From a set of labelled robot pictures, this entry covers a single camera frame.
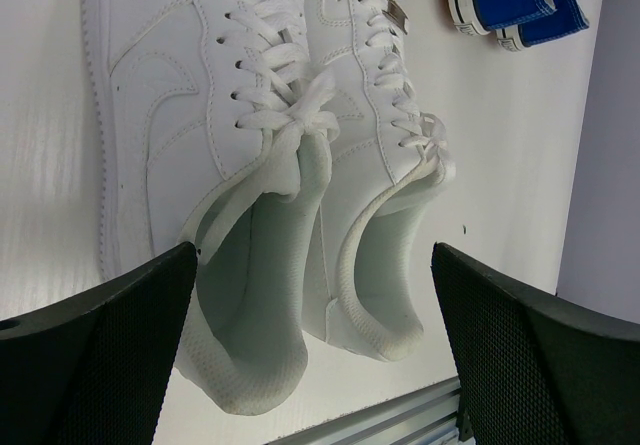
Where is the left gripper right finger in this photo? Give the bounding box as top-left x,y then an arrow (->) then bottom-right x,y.
431,243 -> 639,444

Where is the white sneaker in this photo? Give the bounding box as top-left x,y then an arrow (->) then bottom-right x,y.
81,0 -> 338,416
302,0 -> 455,361

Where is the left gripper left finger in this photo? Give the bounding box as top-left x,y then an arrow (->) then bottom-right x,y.
1,242 -> 196,444

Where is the aluminium mounting rail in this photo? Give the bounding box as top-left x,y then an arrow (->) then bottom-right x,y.
275,377 -> 475,445

